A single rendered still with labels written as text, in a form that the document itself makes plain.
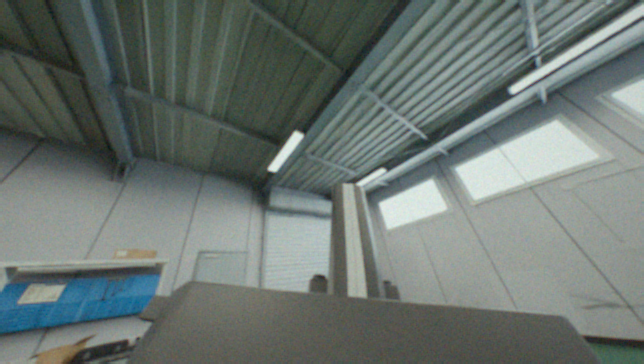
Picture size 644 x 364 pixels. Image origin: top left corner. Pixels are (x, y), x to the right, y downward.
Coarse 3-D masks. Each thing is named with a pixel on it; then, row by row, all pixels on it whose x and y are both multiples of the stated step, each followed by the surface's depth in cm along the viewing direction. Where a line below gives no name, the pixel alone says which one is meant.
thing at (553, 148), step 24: (552, 120) 329; (504, 144) 378; (528, 144) 348; (552, 144) 322; (576, 144) 301; (456, 168) 442; (480, 168) 403; (504, 168) 369; (528, 168) 341; (552, 168) 316; (576, 168) 297; (480, 192) 393; (504, 192) 363
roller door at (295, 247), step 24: (264, 216) 462; (288, 216) 502; (312, 216) 549; (264, 240) 427; (288, 240) 468; (312, 240) 512; (264, 264) 402; (288, 264) 438; (312, 264) 479; (288, 288) 413
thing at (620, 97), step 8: (640, 80) 267; (624, 88) 276; (632, 88) 271; (640, 88) 265; (608, 96) 286; (616, 96) 280; (624, 96) 274; (632, 96) 269; (640, 96) 264; (616, 104) 279; (624, 104) 273; (632, 104) 268; (640, 104) 263; (632, 112) 267; (640, 112) 261; (640, 120) 261
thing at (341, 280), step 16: (336, 192) 9; (336, 208) 8; (336, 224) 7; (336, 240) 7; (352, 240) 7; (336, 256) 6; (352, 256) 6; (336, 272) 6; (352, 272) 6; (320, 288) 6; (336, 288) 5; (352, 288) 5
